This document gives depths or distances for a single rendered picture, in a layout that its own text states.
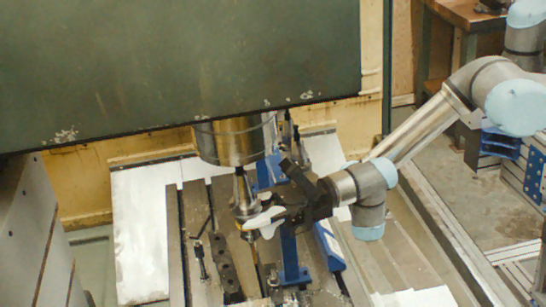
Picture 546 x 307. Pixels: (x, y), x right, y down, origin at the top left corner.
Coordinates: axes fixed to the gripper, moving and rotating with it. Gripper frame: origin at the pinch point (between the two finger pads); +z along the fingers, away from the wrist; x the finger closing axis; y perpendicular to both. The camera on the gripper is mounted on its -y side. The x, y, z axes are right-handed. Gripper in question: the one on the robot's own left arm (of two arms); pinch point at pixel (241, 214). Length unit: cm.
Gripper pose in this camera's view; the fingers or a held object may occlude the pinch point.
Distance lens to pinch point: 115.4
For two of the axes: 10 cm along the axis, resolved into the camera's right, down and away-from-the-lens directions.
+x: -4.2, -4.3, 8.0
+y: 0.9, 8.5, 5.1
